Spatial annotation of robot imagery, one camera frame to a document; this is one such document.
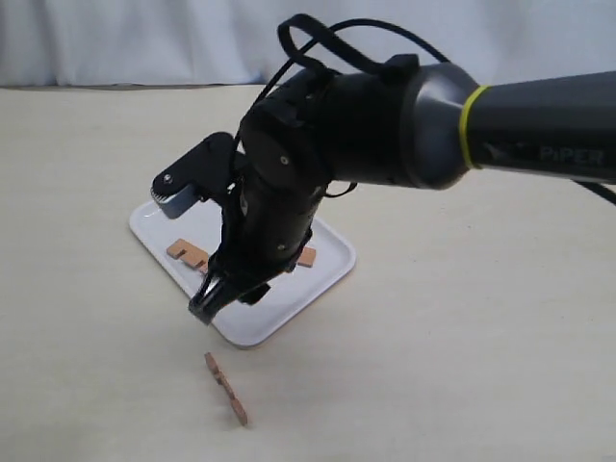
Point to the white fabric backdrop curtain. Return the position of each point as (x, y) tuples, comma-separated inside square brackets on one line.
[(169, 43)]

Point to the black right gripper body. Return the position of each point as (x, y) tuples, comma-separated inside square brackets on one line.
[(267, 221)]

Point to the wooden notched puzzle piece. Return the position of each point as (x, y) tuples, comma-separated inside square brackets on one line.
[(307, 257), (221, 379), (190, 255)]

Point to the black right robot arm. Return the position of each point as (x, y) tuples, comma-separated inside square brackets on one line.
[(419, 127)]

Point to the white rectangular plastic tray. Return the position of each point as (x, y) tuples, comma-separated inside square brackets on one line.
[(239, 324)]

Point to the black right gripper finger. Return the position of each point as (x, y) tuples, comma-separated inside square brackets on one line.
[(212, 296), (254, 295)]

